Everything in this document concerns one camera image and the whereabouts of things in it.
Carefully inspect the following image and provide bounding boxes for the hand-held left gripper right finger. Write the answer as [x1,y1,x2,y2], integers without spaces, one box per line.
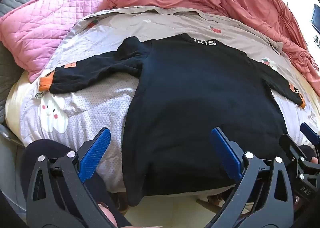
[205,127,294,228]

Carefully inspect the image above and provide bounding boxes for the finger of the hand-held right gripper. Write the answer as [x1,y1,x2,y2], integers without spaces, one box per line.
[299,122,320,146]
[279,134,310,166]

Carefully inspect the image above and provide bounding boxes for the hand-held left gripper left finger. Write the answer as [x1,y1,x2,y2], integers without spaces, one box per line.
[25,127,118,228]

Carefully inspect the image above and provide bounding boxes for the black sweater with orange cuffs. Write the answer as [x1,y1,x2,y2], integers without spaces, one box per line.
[39,33,307,207]

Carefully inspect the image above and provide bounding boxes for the person's left hand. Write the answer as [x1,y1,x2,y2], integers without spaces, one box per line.
[97,203,118,228]

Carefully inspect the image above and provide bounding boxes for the grey printed quilt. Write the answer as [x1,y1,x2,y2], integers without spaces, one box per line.
[19,6,317,195]

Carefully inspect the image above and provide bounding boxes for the person's dark trouser leg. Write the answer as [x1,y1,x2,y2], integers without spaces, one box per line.
[20,139,133,228]

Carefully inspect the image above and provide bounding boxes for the cream bed sheet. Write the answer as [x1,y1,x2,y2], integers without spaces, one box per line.
[5,70,32,141]

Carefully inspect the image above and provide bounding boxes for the dark monitor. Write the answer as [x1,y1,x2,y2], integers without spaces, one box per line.
[309,3,320,29]

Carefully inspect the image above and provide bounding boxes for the pink quilted pillow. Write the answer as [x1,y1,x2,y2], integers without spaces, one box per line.
[0,0,105,83]

